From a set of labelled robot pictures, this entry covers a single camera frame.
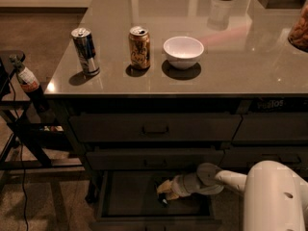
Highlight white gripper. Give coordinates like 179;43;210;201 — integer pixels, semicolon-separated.
156;173;204;200

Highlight blue rxbar blueberry bar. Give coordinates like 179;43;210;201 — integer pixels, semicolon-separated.
158;193;168;207

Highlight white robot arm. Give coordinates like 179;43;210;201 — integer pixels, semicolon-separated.
156;161;308;231

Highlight open bottom drawer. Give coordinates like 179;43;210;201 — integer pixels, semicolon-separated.
90;170;221;231

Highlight middle right drawer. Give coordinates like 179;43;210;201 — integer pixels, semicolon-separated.
220;146;308;168

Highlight middle left drawer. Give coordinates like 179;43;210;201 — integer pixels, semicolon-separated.
86;148;223;170

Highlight top left drawer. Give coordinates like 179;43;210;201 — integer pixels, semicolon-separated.
69;114;241;142

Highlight top right drawer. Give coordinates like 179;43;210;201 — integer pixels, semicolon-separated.
233;113;308;143

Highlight white bowl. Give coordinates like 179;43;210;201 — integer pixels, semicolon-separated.
163;37;204;70

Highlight black side table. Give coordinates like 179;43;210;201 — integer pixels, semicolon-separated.
0;50;86;191

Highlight orange soda can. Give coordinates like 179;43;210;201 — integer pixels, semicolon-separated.
129;26;150;69

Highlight blue silver energy drink can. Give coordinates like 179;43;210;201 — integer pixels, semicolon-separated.
71;27;99;76

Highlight dark soda bottle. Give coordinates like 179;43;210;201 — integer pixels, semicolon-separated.
10;55;49;114

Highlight black cable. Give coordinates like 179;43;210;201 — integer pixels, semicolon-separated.
6;68;31;231

